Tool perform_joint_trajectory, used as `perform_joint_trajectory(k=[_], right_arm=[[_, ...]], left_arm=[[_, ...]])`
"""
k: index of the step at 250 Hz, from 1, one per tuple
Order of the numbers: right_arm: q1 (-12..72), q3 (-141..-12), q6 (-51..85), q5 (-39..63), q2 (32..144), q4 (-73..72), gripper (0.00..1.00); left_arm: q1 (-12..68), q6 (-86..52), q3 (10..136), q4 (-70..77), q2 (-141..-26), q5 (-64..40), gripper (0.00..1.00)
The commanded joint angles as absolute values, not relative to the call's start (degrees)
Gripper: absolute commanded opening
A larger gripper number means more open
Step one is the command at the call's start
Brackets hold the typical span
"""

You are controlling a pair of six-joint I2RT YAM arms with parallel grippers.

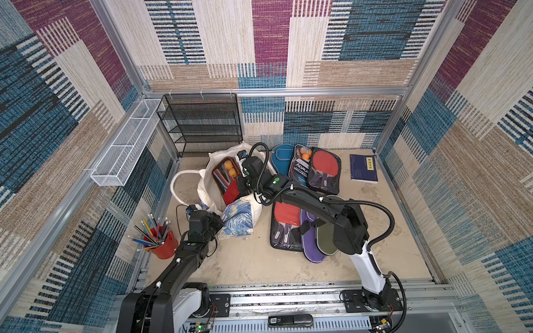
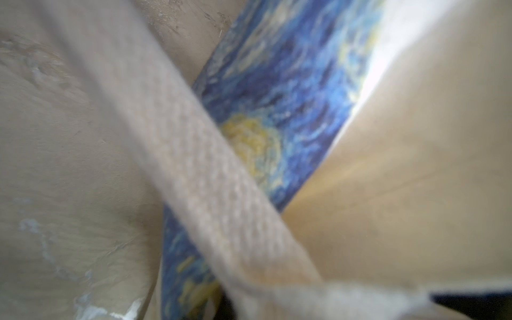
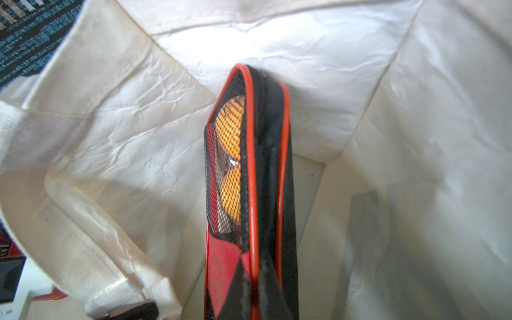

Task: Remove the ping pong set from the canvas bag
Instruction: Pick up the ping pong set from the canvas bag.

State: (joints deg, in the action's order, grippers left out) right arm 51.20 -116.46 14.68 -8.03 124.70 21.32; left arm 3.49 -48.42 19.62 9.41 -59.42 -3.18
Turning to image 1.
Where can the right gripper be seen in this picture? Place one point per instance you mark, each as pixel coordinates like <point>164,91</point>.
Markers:
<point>244,183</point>

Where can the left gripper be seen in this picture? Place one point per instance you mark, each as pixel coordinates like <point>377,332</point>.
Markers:
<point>215,219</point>

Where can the black red paddle case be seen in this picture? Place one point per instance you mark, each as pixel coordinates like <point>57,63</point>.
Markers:
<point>225,174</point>

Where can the canvas tote bag starry print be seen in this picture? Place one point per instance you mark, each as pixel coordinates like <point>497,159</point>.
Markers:
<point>239,217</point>

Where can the blue ping pong paddle case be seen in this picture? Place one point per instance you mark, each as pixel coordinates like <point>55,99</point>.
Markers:
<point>281,158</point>

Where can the clear ping pong set case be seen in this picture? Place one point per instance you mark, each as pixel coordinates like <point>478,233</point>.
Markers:
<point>300,164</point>

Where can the red paddle mesh case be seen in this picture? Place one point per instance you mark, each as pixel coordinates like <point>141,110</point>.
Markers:
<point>324,172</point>

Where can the purple paddle case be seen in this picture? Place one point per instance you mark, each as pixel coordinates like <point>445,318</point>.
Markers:
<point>308,238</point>

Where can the olive green paddle case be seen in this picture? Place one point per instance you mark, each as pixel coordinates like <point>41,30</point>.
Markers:
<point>324,238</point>

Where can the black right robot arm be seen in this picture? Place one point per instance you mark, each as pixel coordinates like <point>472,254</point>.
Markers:
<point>350,235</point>

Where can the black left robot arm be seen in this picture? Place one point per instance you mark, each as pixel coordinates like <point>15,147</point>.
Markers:
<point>166,304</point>

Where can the red pencil cup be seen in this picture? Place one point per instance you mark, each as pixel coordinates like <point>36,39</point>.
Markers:
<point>156,236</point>

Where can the dark blue notebook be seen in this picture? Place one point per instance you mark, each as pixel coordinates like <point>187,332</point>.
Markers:
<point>363,168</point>

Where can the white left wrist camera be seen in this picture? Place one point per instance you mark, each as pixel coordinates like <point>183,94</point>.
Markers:
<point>192,208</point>

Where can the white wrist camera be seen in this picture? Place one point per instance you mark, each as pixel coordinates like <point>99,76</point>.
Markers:
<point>192,208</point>
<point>242,155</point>

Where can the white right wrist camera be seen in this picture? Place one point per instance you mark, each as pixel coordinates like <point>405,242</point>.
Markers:
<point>242,155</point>

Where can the black wire shelf rack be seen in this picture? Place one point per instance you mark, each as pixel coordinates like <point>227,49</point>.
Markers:
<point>199,124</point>

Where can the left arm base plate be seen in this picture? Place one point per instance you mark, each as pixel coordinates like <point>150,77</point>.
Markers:
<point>212,306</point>

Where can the white mesh wall basket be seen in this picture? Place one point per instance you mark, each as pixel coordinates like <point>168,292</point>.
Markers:
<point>119,160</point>

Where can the black device on rail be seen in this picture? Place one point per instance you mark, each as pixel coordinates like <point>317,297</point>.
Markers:
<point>291,321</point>

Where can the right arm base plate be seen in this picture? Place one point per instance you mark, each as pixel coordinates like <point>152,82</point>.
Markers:
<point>361,301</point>

